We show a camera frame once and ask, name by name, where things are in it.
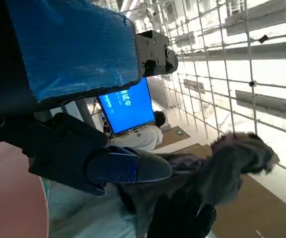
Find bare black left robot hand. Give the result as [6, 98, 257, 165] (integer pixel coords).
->
[0, 0, 179, 197]

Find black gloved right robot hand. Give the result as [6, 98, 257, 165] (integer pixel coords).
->
[118, 132, 280, 238]

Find pink bowl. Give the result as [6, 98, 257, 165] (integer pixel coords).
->
[0, 142, 50, 238]

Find person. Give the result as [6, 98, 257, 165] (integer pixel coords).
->
[107, 111, 167, 152]

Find blue monitor screen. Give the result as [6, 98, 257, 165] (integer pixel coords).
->
[97, 77, 156, 136]

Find green cutting mat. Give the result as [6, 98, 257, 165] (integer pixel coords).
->
[41, 178, 139, 238]

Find white pipe scaffold frame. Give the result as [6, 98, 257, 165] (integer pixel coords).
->
[133, 0, 286, 199]

